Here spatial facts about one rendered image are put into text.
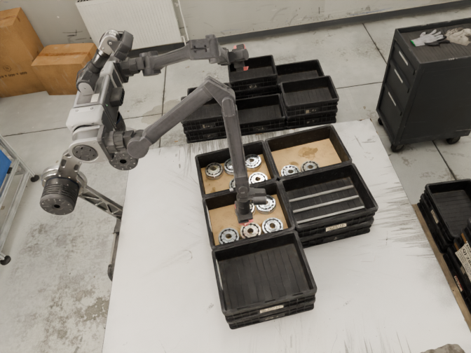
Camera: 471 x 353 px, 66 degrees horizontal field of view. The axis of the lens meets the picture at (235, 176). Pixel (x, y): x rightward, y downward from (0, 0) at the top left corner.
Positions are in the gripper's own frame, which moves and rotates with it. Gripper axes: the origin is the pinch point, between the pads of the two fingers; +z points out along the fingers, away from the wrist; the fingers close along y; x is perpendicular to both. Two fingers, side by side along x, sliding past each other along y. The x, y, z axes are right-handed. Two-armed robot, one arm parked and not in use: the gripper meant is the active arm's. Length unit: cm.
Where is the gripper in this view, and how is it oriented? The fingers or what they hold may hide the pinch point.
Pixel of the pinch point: (244, 219)
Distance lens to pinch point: 169.4
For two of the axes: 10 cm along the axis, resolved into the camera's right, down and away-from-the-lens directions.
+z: 0.4, 5.9, 8.1
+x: -9.8, 1.8, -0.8
